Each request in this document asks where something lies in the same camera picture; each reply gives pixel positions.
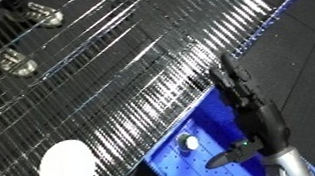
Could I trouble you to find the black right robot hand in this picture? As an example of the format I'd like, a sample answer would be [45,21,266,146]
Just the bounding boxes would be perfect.
[188,44,296,171]

